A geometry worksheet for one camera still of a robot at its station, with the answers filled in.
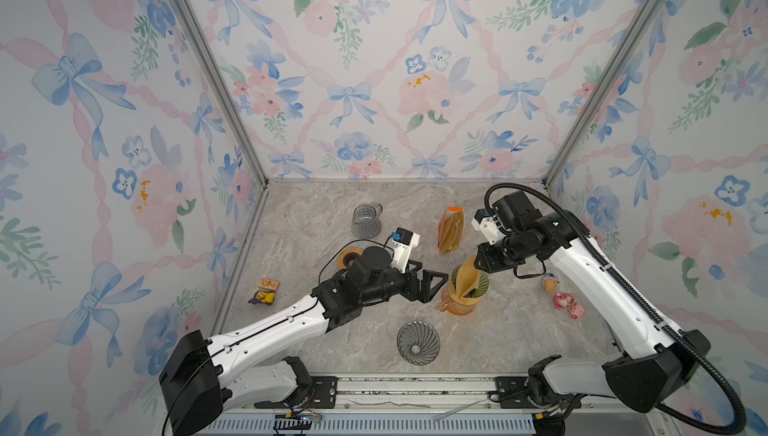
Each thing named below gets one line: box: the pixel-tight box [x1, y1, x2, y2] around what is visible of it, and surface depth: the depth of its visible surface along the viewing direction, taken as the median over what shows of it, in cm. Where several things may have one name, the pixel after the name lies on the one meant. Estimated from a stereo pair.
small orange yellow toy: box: [248, 278, 280, 305], surface depth 92 cm
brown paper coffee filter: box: [448, 255, 481, 305], surface depth 75 cm
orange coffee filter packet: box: [438, 206, 465, 254], surface depth 99 cm
